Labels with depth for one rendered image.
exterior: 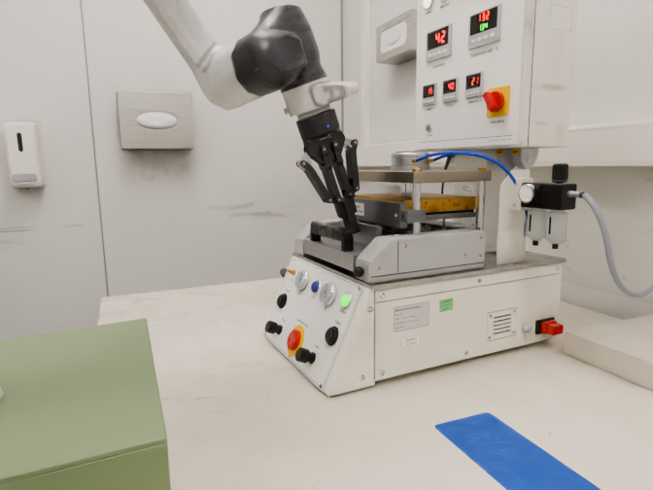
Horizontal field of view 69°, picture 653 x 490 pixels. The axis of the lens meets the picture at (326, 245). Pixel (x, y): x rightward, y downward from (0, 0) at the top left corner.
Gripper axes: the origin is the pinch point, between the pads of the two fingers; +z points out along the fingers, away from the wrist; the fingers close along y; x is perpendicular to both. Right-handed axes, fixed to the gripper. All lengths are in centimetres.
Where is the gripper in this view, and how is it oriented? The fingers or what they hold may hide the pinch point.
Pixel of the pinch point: (348, 215)
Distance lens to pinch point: 93.5
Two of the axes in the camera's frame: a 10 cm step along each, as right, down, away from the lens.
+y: -8.4, 4.1, -3.5
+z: 3.2, 9.0, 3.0
